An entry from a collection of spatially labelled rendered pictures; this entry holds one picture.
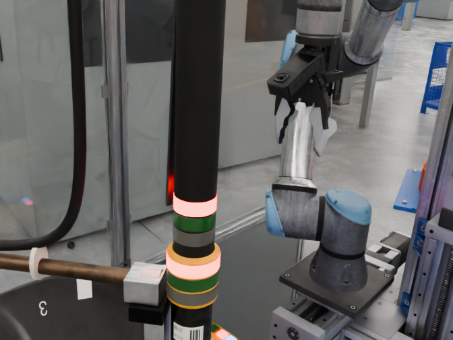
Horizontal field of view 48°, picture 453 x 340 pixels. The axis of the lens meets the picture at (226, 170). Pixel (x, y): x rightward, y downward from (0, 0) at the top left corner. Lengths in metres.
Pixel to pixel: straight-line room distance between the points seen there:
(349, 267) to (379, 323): 0.18
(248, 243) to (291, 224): 0.53
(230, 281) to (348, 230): 0.63
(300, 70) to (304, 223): 0.50
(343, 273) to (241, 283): 0.60
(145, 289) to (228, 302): 1.41
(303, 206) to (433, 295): 0.39
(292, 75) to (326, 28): 0.10
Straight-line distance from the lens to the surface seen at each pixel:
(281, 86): 0.84
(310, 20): 0.89
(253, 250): 1.82
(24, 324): 0.64
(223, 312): 1.83
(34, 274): 0.47
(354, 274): 1.34
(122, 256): 1.37
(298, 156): 1.28
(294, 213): 1.26
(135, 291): 0.43
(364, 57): 1.29
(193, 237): 0.39
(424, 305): 1.40
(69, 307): 0.63
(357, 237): 1.29
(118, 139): 1.23
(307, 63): 0.88
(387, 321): 1.44
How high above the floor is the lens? 1.79
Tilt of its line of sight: 22 degrees down
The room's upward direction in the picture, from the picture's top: 3 degrees clockwise
